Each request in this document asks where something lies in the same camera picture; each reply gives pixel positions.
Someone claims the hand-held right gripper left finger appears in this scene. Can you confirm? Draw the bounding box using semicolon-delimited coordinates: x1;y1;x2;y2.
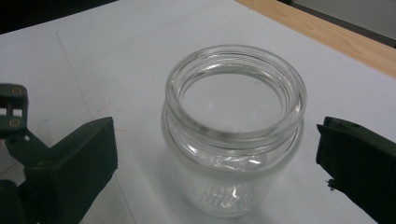
18;116;120;224

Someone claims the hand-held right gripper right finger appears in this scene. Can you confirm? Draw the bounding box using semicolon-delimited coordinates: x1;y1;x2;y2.
316;116;396;224

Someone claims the clear glass jar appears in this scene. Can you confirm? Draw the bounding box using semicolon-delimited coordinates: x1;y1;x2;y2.
161;44;308;219

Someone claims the light wooden board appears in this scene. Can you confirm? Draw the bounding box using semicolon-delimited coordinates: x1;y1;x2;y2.
233;0;396;79

